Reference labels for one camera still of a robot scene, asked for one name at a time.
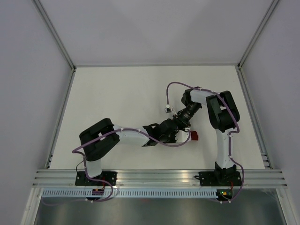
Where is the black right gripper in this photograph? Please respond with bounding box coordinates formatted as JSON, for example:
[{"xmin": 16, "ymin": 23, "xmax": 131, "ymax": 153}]
[{"xmin": 173, "ymin": 102, "xmax": 201, "ymax": 133}]

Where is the red cloth napkin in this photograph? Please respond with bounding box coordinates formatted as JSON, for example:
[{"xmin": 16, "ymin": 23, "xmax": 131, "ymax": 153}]
[{"xmin": 190, "ymin": 131, "xmax": 199, "ymax": 141}]

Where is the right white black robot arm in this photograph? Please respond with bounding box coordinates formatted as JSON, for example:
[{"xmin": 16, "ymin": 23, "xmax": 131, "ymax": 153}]
[{"xmin": 174, "ymin": 88, "xmax": 240, "ymax": 185}]

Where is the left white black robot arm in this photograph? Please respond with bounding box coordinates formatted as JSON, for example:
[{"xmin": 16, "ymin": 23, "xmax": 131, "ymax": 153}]
[{"xmin": 79, "ymin": 118, "xmax": 179, "ymax": 186}]

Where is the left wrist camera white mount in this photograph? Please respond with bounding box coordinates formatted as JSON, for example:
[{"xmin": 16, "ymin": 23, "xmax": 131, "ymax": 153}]
[{"xmin": 175, "ymin": 130, "xmax": 192, "ymax": 143}]

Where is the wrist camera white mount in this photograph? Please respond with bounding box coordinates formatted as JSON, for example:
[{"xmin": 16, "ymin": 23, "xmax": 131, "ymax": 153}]
[
  {"xmin": 175, "ymin": 130, "xmax": 192, "ymax": 143},
  {"xmin": 165, "ymin": 105, "xmax": 174, "ymax": 113}
]

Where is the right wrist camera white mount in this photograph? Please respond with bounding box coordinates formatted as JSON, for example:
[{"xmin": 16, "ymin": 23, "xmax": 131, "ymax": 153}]
[{"xmin": 165, "ymin": 105, "xmax": 174, "ymax": 113}]

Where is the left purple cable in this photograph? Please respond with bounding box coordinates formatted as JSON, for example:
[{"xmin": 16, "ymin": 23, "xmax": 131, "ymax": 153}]
[{"xmin": 41, "ymin": 127, "xmax": 191, "ymax": 207}]

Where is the purple cable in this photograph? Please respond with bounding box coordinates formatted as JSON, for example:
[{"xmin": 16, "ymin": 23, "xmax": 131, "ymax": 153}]
[
  {"xmin": 165, "ymin": 81, "xmax": 246, "ymax": 203},
  {"xmin": 41, "ymin": 127, "xmax": 191, "ymax": 207}
]

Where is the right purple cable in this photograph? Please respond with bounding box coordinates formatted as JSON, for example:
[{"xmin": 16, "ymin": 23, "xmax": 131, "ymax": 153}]
[{"xmin": 165, "ymin": 81, "xmax": 246, "ymax": 203}]

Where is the right robot arm base mount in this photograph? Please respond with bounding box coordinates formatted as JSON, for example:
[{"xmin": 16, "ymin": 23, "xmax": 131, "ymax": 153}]
[{"xmin": 197, "ymin": 171, "xmax": 242, "ymax": 187}]

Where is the white slotted cable duct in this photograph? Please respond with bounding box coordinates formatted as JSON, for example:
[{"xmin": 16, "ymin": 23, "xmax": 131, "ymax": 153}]
[{"xmin": 42, "ymin": 188, "xmax": 217, "ymax": 198}]

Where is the aluminium frame rail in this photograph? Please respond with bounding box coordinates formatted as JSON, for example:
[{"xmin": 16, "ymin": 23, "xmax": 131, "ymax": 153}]
[{"xmin": 31, "ymin": 169, "xmax": 287, "ymax": 188}]

